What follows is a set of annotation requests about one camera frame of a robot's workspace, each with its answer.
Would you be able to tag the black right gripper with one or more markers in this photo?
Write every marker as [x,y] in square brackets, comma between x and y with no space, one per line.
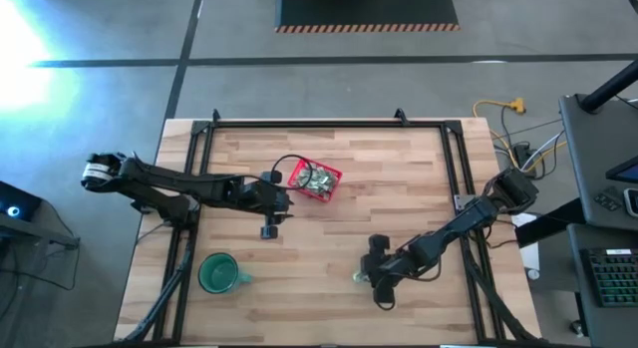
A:
[386,268]

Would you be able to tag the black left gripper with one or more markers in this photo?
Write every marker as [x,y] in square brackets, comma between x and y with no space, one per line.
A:
[264,198]

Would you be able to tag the green white sachet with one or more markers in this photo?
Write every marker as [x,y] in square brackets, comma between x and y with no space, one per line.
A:
[306,176]
[318,187]
[331,185]
[356,277]
[323,174]

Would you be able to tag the red plastic basket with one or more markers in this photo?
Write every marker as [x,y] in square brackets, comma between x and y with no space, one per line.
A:
[325,197]

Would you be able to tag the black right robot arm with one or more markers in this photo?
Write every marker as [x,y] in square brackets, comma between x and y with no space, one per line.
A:
[468,218]

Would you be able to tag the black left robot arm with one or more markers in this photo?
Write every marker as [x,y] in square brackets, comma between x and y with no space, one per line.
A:
[169,181]

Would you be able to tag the green mug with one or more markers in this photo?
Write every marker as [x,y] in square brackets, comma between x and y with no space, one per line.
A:
[219,273]

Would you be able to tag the white paper sheet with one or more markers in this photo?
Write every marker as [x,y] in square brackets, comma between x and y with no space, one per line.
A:
[528,243]

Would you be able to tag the small white round object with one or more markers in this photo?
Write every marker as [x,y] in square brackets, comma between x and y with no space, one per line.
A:
[533,274]

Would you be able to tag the black flat bar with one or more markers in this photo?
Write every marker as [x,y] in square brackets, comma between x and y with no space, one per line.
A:
[548,223]

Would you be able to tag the black power adapter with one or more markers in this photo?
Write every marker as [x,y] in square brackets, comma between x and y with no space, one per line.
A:
[523,156]

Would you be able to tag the black striped floor mat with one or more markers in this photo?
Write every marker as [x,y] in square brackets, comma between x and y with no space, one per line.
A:
[366,9]

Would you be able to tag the black caster wheel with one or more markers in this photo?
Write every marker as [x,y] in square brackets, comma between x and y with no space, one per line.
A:
[577,328]

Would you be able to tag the dark lower desk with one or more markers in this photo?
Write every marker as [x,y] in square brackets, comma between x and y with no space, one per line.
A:
[598,328]

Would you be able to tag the black backlit keyboard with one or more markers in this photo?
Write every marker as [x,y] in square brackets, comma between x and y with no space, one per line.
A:
[615,278]

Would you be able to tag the black keypad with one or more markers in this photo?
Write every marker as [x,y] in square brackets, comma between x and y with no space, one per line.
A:
[606,201]

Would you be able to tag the grey desk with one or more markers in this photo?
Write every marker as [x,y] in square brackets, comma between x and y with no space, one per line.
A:
[598,153]

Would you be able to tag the black stand with blue light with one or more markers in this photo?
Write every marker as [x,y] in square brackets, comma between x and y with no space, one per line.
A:
[15,203]

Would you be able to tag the grey handheld device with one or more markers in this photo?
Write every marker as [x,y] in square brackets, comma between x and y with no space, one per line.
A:
[632,201]

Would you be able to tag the dark tablet screen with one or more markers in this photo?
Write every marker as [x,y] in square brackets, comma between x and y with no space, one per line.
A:
[625,171]

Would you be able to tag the black pole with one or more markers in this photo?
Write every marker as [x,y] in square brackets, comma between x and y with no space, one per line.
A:
[610,86]

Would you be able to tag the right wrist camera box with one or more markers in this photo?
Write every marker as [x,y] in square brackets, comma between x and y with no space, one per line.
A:
[386,289]

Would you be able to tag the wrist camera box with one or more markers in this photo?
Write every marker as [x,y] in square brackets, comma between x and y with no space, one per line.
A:
[271,177]
[386,289]

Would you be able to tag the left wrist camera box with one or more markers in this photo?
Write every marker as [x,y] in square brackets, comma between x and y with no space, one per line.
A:
[271,177]

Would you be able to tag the silver mounting bracket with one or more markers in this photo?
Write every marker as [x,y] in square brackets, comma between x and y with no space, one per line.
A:
[461,202]

